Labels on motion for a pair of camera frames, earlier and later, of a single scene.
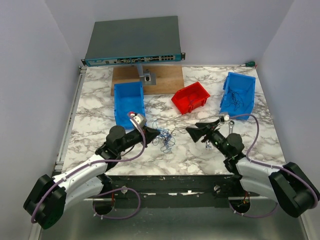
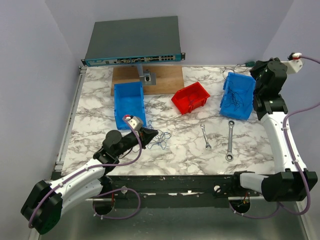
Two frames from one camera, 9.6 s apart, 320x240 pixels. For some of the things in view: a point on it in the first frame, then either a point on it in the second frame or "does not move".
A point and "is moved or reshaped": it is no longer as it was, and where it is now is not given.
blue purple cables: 166,136 is moved or reshaped
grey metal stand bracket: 147,78 does not move
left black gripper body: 133,138 does not move
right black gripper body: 215,137 → 256,71
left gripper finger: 150,136 does not move
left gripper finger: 152,131 does not move
